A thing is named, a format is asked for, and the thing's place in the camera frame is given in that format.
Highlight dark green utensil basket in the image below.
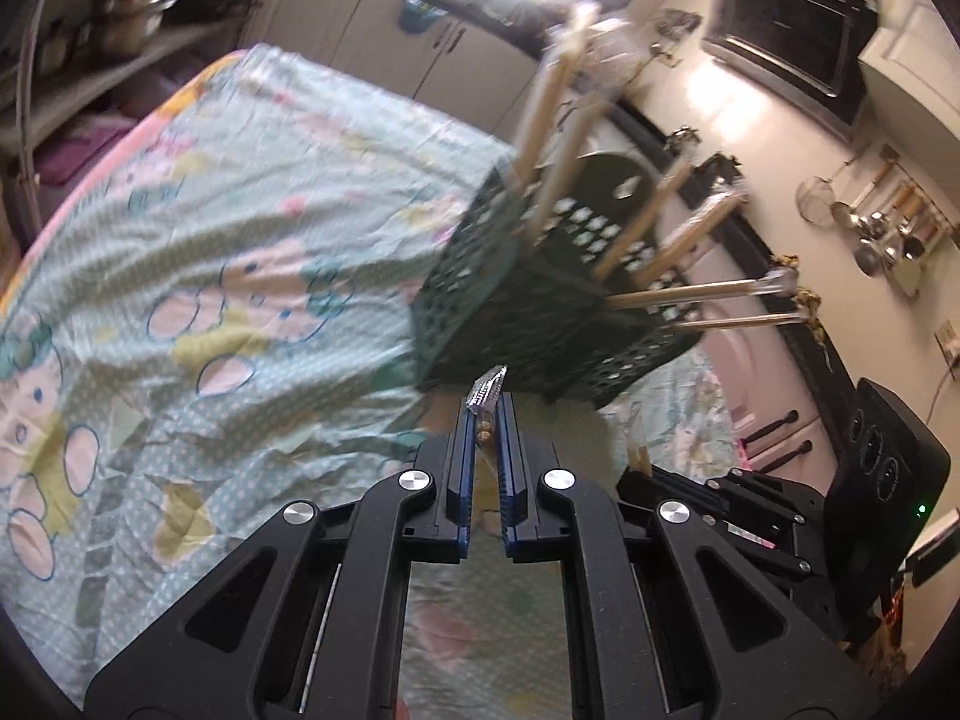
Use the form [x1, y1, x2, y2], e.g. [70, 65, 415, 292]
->
[412, 151, 701, 408]

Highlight hello kitty tablecloth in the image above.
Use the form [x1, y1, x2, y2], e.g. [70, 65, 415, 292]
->
[0, 42, 746, 720]

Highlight hanging metal ladles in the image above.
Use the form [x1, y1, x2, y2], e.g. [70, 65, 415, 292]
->
[828, 143, 958, 301]

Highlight black countertop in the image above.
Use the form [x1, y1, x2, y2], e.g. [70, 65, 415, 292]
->
[359, 0, 864, 452]

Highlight blue hanging cabinet bin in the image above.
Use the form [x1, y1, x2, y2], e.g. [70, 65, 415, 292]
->
[397, 0, 448, 36]

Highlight black range hood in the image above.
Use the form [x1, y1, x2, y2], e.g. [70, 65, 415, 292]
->
[701, 0, 880, 140]

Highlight steel cooking pot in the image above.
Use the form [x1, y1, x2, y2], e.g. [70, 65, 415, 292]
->
[91, 0, 178, 62]

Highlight metal storage shelf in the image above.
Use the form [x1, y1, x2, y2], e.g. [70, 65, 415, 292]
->
[2, 0, 252, 247]

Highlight wire skimmer strainer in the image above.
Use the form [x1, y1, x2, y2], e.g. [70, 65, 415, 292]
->
[794, 153, 862, 229]

